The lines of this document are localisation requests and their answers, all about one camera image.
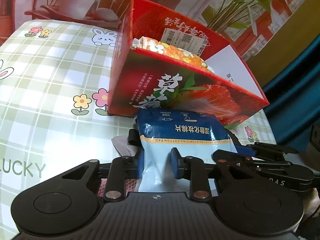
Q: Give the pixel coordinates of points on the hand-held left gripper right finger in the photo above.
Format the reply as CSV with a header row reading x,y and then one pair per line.
x,y
176,165

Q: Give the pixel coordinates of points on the pink patterned cloth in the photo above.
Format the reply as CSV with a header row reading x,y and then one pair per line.
x,y
130,188

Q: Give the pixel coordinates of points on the orange floral fabric pouch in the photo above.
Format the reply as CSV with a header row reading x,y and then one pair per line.
x,y
175,52

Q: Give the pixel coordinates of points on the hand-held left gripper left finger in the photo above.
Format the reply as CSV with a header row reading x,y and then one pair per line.
x,y
140,166

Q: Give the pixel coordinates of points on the green checked rabbit tablecloth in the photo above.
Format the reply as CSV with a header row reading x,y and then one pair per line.
x,y
50,92

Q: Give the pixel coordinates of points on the red strawberry print cardboard box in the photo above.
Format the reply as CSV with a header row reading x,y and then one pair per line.
x,y
150,85

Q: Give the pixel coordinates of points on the teal curtain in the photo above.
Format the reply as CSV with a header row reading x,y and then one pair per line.
x,y
295,105

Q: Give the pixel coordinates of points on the tan panel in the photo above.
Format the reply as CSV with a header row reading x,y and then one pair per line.
x,y
287,42

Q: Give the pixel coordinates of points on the blue cotton pad packet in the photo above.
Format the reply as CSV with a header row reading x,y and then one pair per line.
x,y
175,130

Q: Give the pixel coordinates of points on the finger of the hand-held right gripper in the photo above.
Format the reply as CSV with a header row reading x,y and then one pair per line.
x,y
232,156
246,152

